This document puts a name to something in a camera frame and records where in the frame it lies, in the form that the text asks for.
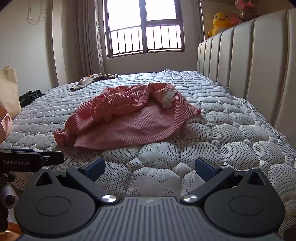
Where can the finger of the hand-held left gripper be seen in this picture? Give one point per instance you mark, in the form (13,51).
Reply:
(54,158)

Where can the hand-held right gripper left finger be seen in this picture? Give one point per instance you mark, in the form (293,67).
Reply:
(94,169)

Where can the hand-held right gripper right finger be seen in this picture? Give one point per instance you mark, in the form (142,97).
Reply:
(205,169)

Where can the pink ribbed sweater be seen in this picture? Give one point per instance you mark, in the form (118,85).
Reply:
(129,115)

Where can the pink bag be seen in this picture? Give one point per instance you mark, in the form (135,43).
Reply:
(5,126)

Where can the quilted grey mattress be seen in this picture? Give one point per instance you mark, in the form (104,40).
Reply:
(231,129)

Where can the dark green cloth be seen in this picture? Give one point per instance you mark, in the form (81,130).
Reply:
(30,97)

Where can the beige paper bag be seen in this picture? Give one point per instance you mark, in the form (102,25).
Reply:
(9,92)

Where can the beige garment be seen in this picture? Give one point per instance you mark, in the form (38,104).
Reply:
(92,79)

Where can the beige padded headboard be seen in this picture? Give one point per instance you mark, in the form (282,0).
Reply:
(254,69)

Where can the beige curtain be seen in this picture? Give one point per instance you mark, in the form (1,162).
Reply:
(89,39)

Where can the yellow duck plush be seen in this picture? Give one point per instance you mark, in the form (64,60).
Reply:
(218,24)

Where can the barred window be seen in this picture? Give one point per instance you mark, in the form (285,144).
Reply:
(145,27)

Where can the pink plush toy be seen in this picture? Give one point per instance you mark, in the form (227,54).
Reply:
(235,19)

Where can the potted pink flower plant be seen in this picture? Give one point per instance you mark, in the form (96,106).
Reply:
(246,10)

